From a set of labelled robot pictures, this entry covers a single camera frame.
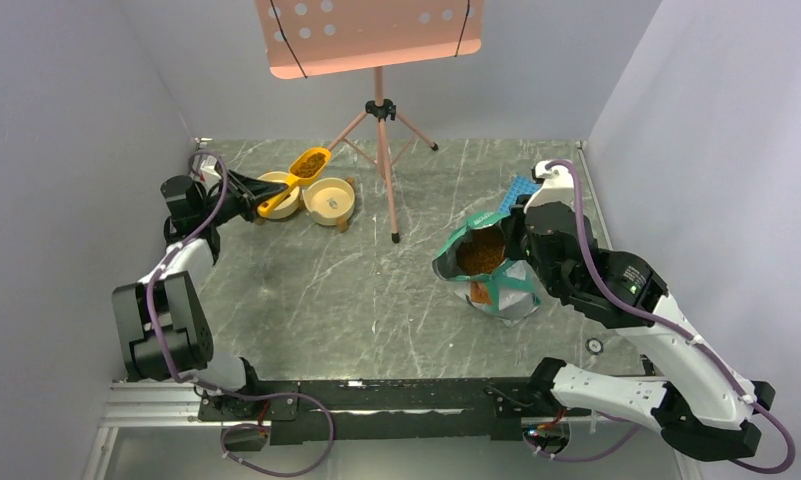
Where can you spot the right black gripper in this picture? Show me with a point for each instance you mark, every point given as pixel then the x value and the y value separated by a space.
pixel 513 225

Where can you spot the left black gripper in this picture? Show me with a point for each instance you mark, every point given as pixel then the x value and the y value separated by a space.
pixel 247 191

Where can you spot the green pet food bag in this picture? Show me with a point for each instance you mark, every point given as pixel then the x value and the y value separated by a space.
pixel 510 293

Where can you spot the yellow plastic food scoop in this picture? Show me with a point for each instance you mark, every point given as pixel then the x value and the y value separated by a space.
pixel 303 172

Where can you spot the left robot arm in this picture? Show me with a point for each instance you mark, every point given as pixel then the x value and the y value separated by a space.
pixel 163 331

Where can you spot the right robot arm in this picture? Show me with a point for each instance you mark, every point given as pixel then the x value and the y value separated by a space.
pixel 700 407

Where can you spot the brown pet food kibble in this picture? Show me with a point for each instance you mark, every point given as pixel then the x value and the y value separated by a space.
pixel 475 248

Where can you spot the left cream pet bowl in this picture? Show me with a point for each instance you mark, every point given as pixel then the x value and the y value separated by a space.
pixel 289 203

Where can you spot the cream pet bowl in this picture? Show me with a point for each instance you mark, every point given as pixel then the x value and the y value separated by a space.
pixel 329 201
pixel 289 203

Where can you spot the right cream pet bowl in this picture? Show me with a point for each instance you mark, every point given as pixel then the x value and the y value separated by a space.
pixel 329 201

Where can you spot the blue studded building plate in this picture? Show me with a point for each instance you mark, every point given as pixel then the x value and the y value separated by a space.
pixel 520 185

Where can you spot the wooden bowl stand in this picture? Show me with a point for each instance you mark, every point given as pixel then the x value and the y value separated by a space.
pixel 342 224

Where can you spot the small round table marker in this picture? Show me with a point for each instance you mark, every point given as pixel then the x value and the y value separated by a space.
pixel 594 346

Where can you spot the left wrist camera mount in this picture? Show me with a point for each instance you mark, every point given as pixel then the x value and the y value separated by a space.
pixel 209 173

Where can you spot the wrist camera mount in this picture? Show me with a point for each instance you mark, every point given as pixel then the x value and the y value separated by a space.
pixel 209 173
pixel 556 184

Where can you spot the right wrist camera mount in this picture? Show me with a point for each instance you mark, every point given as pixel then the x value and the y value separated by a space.
pixel 556 184

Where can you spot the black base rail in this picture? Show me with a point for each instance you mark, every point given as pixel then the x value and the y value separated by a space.
pixel 498 408

